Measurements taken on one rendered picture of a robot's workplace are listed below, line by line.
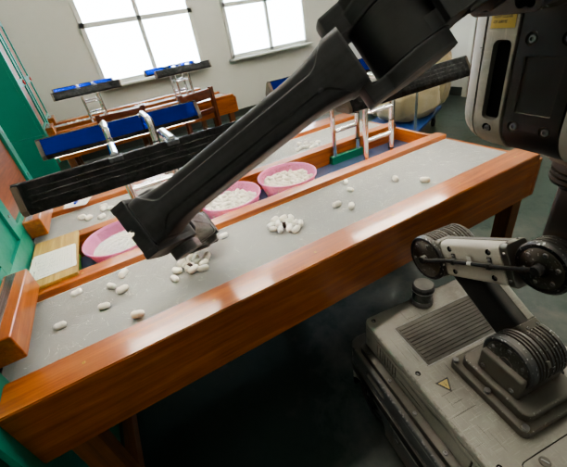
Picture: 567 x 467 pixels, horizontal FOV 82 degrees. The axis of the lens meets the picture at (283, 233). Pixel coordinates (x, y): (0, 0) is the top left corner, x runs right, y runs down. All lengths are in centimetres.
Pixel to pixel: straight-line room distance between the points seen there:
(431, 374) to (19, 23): 581
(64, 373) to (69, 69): 528
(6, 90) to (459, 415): 356
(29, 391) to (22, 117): 290
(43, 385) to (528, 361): 105
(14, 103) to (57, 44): 245
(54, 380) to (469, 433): 94
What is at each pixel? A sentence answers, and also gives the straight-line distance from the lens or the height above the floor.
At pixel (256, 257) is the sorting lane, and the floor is 74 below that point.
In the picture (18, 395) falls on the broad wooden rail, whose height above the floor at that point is 76.
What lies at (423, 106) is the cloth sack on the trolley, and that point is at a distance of 398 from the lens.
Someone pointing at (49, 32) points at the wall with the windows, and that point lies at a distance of 593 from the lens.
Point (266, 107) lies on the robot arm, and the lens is 37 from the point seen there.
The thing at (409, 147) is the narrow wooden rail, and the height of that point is 76.
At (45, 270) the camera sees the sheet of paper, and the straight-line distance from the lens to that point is 133.
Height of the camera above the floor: 133
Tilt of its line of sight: 32 degrees down
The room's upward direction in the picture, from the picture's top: 10 degrees counter-clockwise
